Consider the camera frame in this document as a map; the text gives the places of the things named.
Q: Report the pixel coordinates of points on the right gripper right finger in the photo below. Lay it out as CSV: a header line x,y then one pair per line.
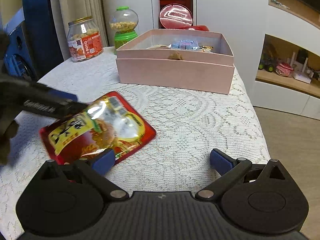
x,y
230,171

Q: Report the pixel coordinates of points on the blue pink cartoon snack bag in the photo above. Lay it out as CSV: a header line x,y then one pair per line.
x,y
185,45

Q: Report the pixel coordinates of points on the gloved left hand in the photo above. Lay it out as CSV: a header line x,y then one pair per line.
x,y
9,126

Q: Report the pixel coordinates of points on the white router on shelf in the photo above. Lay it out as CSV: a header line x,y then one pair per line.
x,y
299,64

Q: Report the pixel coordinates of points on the green candy dispenser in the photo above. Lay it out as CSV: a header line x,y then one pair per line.
x,y
123,22

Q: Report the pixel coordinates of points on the pink cardboard box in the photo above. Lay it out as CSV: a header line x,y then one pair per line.
x,y
148,60

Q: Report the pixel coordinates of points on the green toy tractor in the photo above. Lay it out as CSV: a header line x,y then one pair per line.
x,y
267,60

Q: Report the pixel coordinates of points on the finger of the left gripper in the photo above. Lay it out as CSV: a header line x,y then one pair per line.
x,y
54,109
63,95

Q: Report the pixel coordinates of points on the white cabinet with shelf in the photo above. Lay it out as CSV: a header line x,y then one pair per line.
x,y
287,79

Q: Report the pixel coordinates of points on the black speaker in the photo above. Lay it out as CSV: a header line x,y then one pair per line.
x,y
18,58

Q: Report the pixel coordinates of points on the red round lidded container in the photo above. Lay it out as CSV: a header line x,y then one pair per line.
x,y
176,16

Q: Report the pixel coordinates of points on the pink toy on shelf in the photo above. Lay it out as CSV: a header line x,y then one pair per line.
x,y
284,69

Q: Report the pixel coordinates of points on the clear jar orange label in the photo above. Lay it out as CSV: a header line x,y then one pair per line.
x,y
84,39

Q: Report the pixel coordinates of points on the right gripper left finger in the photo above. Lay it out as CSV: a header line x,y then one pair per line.
x,y
94,171

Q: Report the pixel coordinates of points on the red yellow snack pouch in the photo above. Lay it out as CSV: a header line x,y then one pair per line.
x,y
108,123

